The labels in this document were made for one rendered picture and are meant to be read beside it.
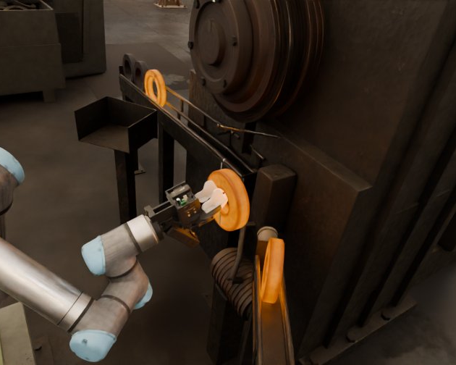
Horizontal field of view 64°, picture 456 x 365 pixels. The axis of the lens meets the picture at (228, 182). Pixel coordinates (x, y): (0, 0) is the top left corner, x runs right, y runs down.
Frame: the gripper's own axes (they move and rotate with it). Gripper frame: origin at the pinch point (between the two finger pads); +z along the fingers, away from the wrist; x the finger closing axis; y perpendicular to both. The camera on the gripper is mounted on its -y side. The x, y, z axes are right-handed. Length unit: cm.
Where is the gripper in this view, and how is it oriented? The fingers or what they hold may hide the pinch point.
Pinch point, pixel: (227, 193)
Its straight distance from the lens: 89.8
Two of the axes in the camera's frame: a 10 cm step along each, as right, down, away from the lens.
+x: -5.2, -5.5, 6.5
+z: 8.4, -4.5, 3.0
